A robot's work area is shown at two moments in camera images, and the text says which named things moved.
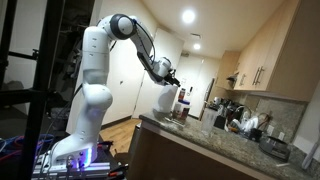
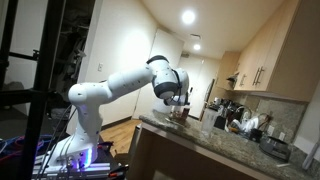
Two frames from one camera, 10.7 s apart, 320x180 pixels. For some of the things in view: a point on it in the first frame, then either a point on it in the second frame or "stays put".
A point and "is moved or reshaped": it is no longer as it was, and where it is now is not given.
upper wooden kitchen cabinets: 284,59 stays put
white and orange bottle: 182,94 is moved or reshaped
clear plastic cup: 208,120 stays put
